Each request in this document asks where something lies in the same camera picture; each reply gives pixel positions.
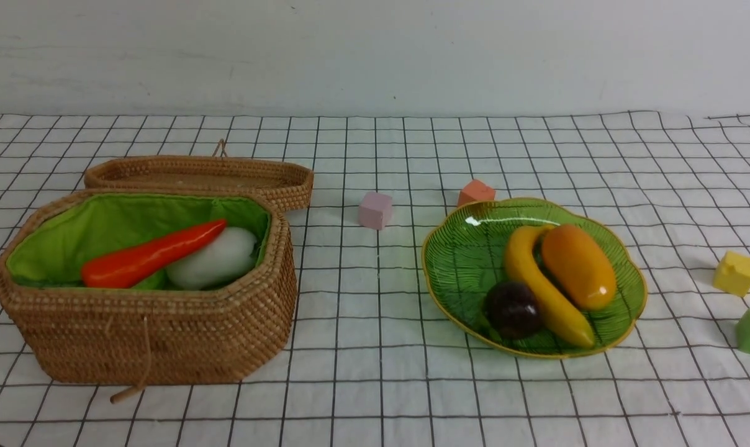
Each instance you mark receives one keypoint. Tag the pink foam cube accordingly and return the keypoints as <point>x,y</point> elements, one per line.
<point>375,210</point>

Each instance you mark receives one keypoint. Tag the yellow toy banana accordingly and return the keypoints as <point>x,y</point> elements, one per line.
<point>558,314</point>

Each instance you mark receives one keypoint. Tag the yellow foam cube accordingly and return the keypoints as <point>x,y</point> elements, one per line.
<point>732,275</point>

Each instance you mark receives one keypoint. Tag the woven basket lid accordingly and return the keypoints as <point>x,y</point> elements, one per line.
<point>286,186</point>

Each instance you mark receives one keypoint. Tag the white toy radish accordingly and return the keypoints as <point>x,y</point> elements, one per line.
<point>228,257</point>

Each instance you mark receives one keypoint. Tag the green leaf-shaped glass plate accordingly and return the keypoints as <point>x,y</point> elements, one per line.
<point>464,257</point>

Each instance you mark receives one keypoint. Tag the orange toy carrot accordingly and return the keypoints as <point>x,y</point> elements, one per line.
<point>126,268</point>

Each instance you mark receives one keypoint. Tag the woven basket with green lining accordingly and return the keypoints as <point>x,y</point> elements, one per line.
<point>152,332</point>

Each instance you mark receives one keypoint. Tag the orange foam cube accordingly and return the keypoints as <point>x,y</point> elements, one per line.
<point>475,191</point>

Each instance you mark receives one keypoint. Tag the orange toy mango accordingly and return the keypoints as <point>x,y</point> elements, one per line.
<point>579,266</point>

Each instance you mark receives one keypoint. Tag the dark purple toy mangosteen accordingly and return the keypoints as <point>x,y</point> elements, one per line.
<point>512,311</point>

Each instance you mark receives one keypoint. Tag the white grid tablecloth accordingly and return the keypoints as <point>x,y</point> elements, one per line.
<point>372,361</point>

